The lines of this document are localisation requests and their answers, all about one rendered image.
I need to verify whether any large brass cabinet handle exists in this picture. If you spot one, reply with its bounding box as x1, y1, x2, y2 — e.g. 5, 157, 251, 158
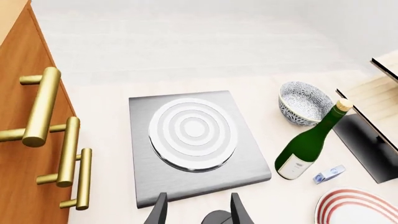
0, 67, 62, 148

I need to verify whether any small blue white box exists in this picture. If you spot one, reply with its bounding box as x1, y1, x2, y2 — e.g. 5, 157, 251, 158
312, 164, 347, 185

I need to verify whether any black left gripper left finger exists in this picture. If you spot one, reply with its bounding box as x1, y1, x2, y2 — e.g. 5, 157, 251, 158
143, 192, 169, 224

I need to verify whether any pale wooden rack black inside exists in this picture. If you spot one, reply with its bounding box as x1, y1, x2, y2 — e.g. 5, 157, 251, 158
335, 50, 398, 185

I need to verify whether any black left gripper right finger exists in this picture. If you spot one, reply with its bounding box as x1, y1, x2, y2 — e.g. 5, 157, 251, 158
230, 192, 254, 224

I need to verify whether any flat stove plate with rings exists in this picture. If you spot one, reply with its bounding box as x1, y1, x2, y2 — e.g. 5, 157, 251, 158
128, 90, 272, 209

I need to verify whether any green wine bottle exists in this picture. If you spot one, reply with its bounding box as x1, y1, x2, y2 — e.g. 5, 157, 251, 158
274, 97, 353, 181

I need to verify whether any white plate with red rings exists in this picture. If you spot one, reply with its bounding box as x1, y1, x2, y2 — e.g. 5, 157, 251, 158
314, 187, 398, 224

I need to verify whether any wooden cabinet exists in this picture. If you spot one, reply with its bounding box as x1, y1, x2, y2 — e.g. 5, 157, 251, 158
0, 0, 79, 224

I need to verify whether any blue patterned bowl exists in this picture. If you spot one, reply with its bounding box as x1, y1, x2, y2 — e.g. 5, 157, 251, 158
278, 80, 335, 128

